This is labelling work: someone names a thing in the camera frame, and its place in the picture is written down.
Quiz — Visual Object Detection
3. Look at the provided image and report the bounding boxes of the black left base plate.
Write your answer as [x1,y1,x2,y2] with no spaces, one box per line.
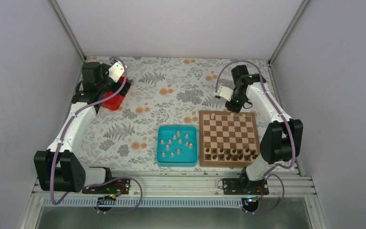
[82,178,131,196]

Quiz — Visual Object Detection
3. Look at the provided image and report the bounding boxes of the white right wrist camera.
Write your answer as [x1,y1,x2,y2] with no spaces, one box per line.
[214,86,234,101]

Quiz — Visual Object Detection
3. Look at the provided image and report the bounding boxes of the aluminium front rail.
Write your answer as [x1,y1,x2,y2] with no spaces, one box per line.
[31,175,317,198]

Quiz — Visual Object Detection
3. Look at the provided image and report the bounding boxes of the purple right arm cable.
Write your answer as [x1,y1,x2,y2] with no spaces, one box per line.
[215,59,297,216]

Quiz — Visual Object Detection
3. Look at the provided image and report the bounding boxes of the wooden chess board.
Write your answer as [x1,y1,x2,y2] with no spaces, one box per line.
[199,110,260,168]

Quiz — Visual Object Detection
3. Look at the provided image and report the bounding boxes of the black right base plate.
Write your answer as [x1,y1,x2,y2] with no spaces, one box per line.
[217,178,269,195]

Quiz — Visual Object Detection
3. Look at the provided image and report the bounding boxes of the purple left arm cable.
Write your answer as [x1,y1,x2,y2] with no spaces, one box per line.
[49,56,143,216]

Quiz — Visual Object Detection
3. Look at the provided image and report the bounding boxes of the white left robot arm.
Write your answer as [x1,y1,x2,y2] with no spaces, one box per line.
[33,59,131,193]

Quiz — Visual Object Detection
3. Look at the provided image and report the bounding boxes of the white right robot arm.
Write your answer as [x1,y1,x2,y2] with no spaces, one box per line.
[224,65,303,194]

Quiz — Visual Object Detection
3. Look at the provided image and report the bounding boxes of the aluminium corner post left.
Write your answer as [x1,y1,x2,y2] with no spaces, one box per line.
[48,0,86,62]

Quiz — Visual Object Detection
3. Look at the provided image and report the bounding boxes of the dark chess pieces row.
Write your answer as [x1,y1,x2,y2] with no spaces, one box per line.
[203,148,259,162]

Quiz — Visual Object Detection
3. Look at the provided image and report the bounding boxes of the floral table mat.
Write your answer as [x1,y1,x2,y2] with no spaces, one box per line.
[78,57,235,172]

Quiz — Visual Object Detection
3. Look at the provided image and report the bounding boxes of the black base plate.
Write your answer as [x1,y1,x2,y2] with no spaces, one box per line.
[217,178,269,195]
[82,178,131,196]

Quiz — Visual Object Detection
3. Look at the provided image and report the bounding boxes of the red plastic tray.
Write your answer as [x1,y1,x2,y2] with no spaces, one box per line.
[102,79,131,111]

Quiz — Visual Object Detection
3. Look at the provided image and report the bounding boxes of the teal plastic tray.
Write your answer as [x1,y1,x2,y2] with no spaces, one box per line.
[156,125,198,167]

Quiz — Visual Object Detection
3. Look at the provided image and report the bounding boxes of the aluminium corner post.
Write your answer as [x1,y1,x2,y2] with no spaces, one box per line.
[48,0,86,62]
[269,0,311,66]

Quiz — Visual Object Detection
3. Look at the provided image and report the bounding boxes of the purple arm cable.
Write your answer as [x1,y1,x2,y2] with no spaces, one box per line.
[49,56,143,216]
[215,59,297,216]

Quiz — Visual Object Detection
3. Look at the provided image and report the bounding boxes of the aluminium corner post right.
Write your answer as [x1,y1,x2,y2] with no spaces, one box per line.
[269,0,311,66]

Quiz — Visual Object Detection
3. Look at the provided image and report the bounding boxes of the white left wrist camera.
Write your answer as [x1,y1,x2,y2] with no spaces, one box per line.
[108,62,125,83]

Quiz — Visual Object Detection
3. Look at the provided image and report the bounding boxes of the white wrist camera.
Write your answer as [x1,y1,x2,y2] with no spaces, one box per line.
[108,62,125,83]
[214,86,234,101]

